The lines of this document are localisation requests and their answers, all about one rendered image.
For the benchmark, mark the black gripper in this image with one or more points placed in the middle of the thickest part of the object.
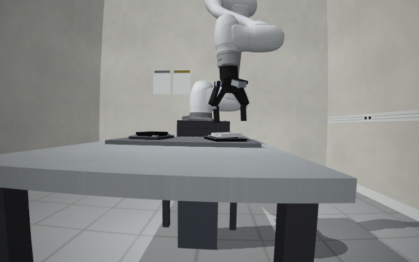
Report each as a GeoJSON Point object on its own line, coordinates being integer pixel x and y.
{"type": "Point", "coordinates": [226, 73]}

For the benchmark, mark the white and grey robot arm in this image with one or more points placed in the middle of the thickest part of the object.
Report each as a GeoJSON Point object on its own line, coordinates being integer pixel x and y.
{"type": "Point", "coordinates": [231, 38]}

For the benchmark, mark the black rectangular frame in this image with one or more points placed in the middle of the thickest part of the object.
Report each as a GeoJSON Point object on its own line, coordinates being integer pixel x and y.
{"type": "Point", "coordinates": [221, 139]}

